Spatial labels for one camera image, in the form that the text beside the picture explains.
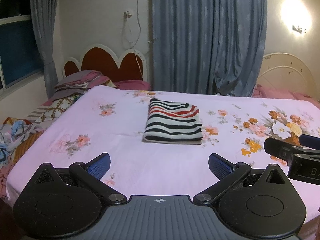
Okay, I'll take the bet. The striped knit children's sweater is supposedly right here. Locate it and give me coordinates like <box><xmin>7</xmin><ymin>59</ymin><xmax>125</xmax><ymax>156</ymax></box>
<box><xmin>143</xmin><ymin>99</ymin><xmax>203</xmax><ymax>145</ymax></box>

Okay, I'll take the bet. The patterned cushion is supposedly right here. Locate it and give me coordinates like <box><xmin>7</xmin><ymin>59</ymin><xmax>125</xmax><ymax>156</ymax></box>
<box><xmin>27</xmin><ymin>94</ymin><xmax>82</xmax><ymax>124</ymax></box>

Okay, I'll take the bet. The pink floral bed sheet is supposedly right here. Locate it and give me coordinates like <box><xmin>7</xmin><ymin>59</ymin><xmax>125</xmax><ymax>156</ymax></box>
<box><xmin>5</xmin><ymin>84</ymin><xmax>320</xmax><ymax>230</ymax></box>

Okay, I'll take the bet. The pink bedding on far bed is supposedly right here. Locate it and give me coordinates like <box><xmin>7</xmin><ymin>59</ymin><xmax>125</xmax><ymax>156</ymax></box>
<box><xmin>252</xmin><ymin>85</ymin><xmax>319</xmax><ymax>103</ymax></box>

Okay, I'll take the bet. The cream arched headboard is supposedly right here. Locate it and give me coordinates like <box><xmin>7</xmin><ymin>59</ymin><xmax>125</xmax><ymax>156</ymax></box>
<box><xmin>256</xmin><ymin>53</ymin><xmax>318</xmax><ymax>98</ymax></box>

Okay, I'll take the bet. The magenta pillow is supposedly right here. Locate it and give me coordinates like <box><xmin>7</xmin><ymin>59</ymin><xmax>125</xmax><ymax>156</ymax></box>
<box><xmin>114</xmin><ymin>80</ymin><xmax>150</xmax><ymax>90</ymax></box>

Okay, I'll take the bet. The red heart-shaped headboard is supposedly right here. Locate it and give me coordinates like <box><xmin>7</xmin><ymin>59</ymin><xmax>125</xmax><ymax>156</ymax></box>
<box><xmin>63</xmin><ymin>44</ymin><xmax>148</xmax><ymax>82</ymax></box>

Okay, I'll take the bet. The dark window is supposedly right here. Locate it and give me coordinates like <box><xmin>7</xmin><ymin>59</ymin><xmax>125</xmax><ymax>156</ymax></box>
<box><xmin>1</xmin><ymin>0</ymin><xmax>43</xmax><ymax>90</ymax></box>

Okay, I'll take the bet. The blue-grey window curtain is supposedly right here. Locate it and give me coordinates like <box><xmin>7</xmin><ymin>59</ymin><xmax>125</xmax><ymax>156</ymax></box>
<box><xmin>30</xmin><ymin>0</ymin><xmax>58</xmax><ymax>98</ymax></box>

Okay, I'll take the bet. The wall lamp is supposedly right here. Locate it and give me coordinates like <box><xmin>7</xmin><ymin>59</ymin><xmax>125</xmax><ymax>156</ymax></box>
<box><xmin>292</xmin><ymin>25</ymin><xmax>306</xmax><ymax>34</ymax></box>

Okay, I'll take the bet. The white hanging cable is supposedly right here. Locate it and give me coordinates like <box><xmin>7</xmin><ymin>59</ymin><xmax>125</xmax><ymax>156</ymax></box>
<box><xmin>122</xmin><ymin>0</ymin><xmax>146</xmax><ymax>81</ymax></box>

